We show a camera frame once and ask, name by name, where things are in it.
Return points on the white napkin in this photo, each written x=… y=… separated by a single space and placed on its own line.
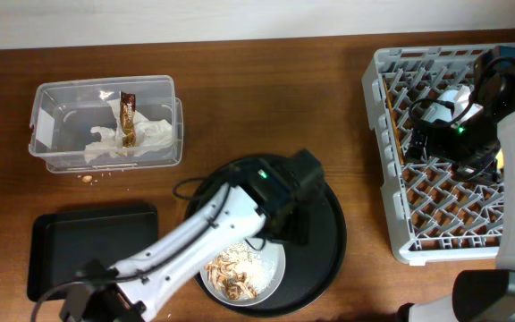
x=101 y=143
x=150 y=135

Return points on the food leftovers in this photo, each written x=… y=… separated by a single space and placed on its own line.
x=239 y=273

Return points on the grey dishwasher rack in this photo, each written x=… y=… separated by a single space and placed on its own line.
x=430 y=215

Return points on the round black serving tray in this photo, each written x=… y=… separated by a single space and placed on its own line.
x=320 y=259

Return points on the grey plate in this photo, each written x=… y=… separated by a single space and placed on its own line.
x=271 y=250

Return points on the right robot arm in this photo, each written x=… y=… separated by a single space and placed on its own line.
x=485 y=295

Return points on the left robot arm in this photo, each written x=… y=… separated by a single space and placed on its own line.
x=136 y=288

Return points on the wooden chopstick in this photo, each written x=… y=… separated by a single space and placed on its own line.
x=394 y=124

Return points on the brown snack wrapper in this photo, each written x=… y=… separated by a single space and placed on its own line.
x=127 y=112

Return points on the yellow bowl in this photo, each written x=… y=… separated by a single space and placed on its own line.
x=499 y=160

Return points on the black rectangular tray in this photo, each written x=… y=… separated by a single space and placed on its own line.
x=62 y=243

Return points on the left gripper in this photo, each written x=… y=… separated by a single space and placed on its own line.
x=298 y=230

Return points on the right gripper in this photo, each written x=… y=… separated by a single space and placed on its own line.
x=481 y=169

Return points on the clear plastic waste bin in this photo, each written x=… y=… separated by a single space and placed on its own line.
x=64 y=112

